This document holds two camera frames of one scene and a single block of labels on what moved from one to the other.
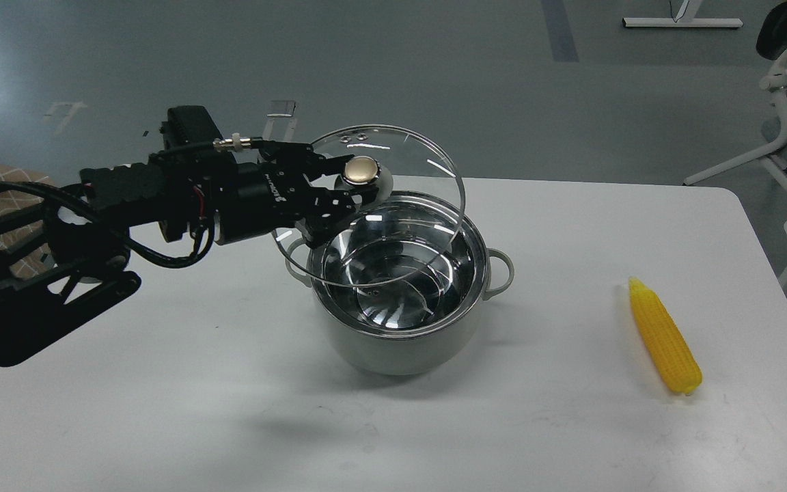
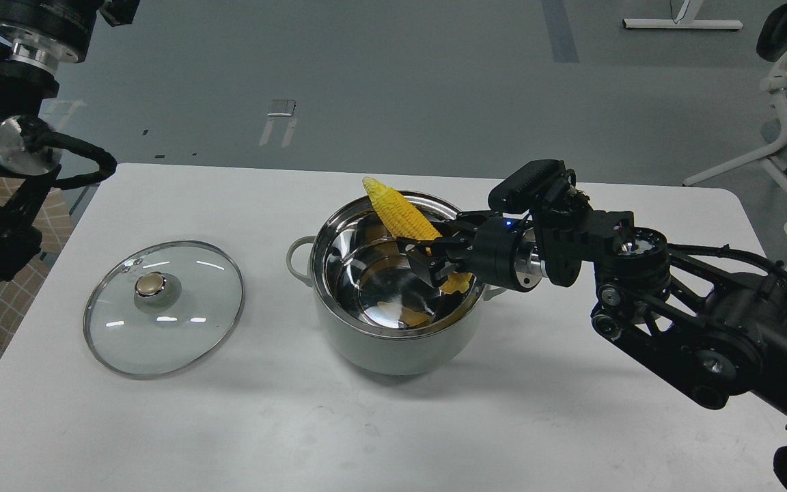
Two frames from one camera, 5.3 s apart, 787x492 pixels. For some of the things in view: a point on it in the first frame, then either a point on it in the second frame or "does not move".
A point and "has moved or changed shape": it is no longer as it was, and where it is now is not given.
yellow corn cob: x=670 y=345 has moved or changed shape
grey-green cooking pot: x=399 y=283 does not move
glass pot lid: x=404 y=227 → x=162 y=308
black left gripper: x=251 y=198 → x=42 y=33
